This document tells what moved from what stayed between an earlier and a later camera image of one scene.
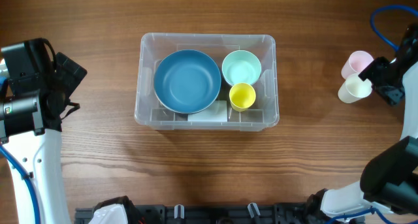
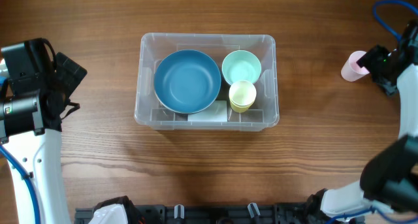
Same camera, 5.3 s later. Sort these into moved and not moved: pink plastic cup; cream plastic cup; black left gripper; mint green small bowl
Moved: cream plastic cup
Not moved: pink plastic cup; black left gripper; mint green small bowl
